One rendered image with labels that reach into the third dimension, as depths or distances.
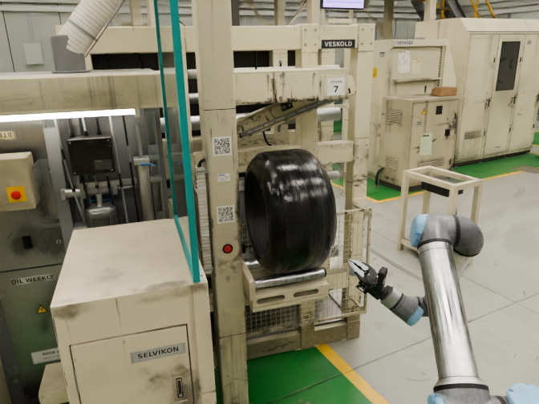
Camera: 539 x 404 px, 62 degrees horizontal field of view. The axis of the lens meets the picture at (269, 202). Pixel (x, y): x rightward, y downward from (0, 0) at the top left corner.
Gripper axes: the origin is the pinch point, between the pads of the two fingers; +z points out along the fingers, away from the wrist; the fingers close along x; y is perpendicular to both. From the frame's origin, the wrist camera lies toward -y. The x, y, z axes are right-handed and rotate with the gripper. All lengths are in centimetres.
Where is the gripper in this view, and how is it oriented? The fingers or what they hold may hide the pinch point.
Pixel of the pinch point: (350, 261)
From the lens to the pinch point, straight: 194.3
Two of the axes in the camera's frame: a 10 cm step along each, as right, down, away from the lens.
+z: -7.8, -6.2, 0.8
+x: 5.3, -5.8, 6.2
